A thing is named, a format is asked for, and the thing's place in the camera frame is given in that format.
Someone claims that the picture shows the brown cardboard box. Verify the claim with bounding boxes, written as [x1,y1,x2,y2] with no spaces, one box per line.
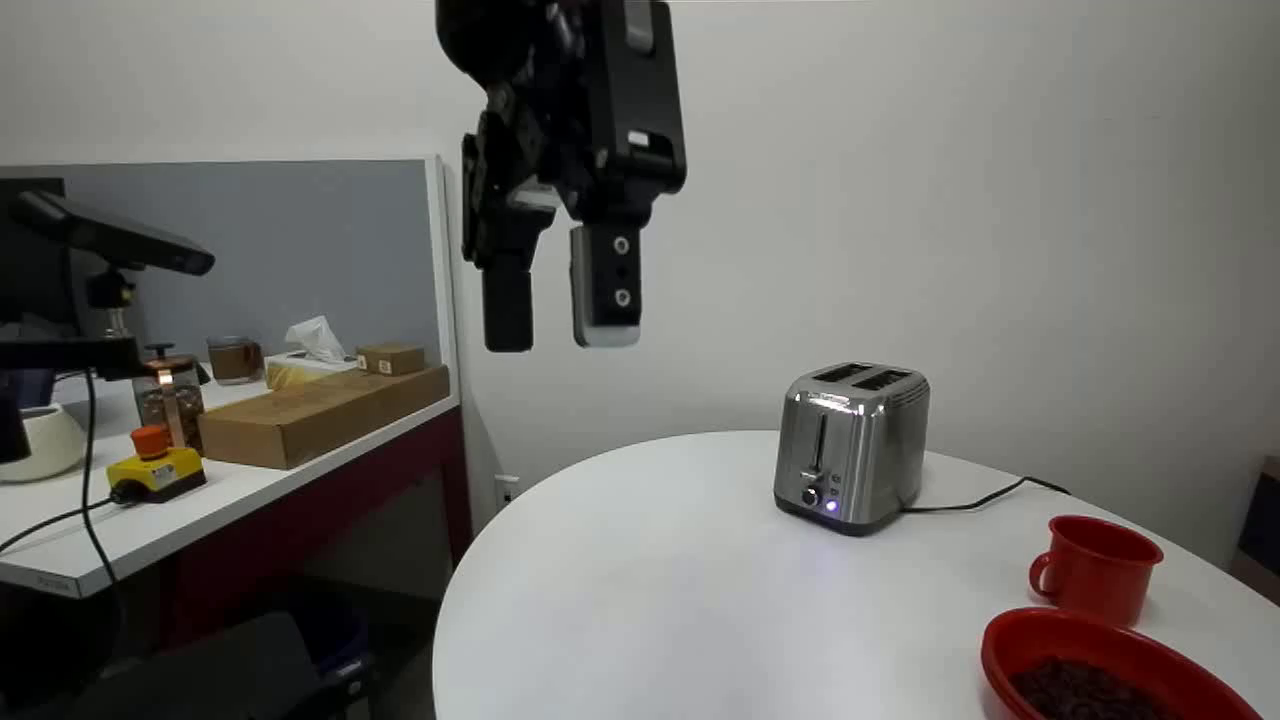
[195,364,457,470]

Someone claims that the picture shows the white tissue box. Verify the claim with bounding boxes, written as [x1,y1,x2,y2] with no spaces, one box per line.
[261,310,369,396]

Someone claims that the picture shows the red plastic mug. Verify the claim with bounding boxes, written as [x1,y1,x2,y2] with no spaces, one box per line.
[1022,510,1167,630]

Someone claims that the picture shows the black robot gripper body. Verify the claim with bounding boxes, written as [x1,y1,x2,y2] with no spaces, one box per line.
[430,0,693,264]

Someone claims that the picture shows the black toaster power cable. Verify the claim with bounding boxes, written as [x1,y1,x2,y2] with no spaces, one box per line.
[905,470,1072,514]

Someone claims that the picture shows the black camera on stand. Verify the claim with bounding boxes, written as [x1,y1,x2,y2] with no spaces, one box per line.
[0,176,219,468]

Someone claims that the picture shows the small brown wooden box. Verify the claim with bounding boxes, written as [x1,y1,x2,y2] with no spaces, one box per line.
[354,338,430,378]

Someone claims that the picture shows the silver two-slot toaster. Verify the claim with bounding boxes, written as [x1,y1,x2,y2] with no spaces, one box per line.
[771,359,930,540]

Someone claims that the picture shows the red bowl of coffee beans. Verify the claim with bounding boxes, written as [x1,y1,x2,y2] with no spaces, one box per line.
[974,605,1264,720]

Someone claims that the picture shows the grey partition panel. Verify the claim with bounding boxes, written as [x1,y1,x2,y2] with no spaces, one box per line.
[0,150,465,401]

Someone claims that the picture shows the white round base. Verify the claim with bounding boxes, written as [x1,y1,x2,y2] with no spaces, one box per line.
[0,401,90,489]

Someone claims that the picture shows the white side desk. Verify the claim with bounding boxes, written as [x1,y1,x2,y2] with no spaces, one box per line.
[0,377,472,657]

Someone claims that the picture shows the yellow toy vehicle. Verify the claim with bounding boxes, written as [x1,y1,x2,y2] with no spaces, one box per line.
[104,419,213,508]

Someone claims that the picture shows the black button cable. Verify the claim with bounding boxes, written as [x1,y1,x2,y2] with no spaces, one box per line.
[0,364,128,593]

